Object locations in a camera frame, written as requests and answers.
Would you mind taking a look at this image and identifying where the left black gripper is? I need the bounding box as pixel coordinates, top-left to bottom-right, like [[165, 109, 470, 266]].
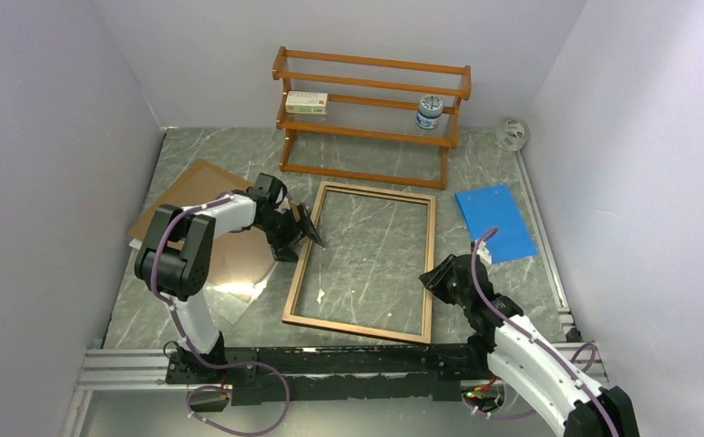
[[256, 204, 323, 265]]

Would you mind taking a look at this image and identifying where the brown cardboard backing board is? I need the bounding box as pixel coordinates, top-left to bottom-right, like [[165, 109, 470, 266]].
[[126, 158, 281, 303]]

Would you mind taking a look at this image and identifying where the picture frame black and gold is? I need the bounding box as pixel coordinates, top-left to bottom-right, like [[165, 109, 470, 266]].
[[281, 181, 437, 344]]

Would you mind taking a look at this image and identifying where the white photo paper sheet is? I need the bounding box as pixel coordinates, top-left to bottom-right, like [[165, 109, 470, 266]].
[[129, 239, 277, 327]]

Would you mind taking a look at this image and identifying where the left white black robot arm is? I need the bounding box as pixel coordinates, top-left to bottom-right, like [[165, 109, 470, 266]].
[[134, 173, 324, 382]]

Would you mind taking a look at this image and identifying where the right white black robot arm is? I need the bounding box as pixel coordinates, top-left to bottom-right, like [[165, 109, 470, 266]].
[[419, 255, 639, 436]]

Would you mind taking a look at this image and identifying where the blue clipboard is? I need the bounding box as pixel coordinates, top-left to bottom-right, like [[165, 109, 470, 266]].
[[454, 184, 538, 264]]

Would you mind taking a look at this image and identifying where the white red small box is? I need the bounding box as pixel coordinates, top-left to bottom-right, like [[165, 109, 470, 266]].
[[284, 90, 329, 115]]

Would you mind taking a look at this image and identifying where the clear tape roll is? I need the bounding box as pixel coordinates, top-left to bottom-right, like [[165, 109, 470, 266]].
[[494, 117, 531, 152]]

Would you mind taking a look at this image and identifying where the orange wooden shelf rack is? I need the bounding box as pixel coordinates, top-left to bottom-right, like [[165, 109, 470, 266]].
[[271, 46, 473, 189]]

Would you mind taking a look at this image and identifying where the blue white ceramic jar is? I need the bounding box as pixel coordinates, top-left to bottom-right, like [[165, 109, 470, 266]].
[[415, 94, 444, 130]]

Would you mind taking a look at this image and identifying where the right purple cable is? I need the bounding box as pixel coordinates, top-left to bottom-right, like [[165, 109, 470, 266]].
[[463, 226, 621, 437]]

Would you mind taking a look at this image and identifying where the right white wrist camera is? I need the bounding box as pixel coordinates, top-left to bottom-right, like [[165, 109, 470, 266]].
[[473, 241, 493, 267]]

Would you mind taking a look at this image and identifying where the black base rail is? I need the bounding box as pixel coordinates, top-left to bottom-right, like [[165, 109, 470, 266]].
[[164, 343, 492, 406]]

